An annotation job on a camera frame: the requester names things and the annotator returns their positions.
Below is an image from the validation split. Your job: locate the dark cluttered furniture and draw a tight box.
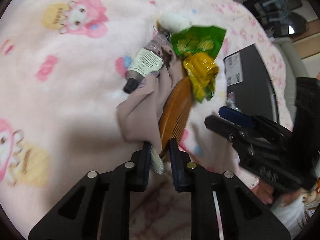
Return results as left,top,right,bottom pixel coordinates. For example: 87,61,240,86
227,0,308,38

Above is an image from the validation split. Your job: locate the person's white clothing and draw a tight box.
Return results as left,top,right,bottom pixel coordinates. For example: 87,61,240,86
271,194,316,233

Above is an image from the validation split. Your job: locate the person's right hand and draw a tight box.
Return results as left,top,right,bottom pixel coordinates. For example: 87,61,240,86
257,179,275,207

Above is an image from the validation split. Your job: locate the pink printed blanket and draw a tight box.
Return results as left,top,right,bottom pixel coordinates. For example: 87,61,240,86
0,0,298,240

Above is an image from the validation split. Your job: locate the mauve hand cream tube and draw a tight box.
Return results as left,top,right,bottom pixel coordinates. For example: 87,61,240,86
122,29,173,94

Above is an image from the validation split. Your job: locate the wooden comb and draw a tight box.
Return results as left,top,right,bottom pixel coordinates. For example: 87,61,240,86
158,76,193,157

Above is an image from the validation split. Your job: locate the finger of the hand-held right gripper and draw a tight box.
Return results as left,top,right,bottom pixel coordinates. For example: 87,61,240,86
219,106,293,138
204,115,266,143

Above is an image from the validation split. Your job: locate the grey padded bed frame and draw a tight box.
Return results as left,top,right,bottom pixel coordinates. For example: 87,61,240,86
274,37,312,120

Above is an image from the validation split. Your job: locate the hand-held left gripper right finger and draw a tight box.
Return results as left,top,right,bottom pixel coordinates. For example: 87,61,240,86
169,138,292,240

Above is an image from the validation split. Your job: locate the white plush toy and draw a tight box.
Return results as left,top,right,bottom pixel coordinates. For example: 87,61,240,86
159,12,193,32

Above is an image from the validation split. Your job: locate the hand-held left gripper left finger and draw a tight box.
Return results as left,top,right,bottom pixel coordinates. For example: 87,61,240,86
28,142,152,240

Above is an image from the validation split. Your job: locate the mauve cloth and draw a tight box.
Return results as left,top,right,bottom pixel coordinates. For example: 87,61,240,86
116,47,186,153

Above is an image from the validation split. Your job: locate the yellow corn snack packet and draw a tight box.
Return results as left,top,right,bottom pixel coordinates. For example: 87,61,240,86
182,52,219,103

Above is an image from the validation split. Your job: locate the black cardboard box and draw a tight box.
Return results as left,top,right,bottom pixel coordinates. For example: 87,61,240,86
222,44,279,123

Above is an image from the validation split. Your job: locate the small white pouch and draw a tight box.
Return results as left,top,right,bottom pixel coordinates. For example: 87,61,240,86
150,147,166,175

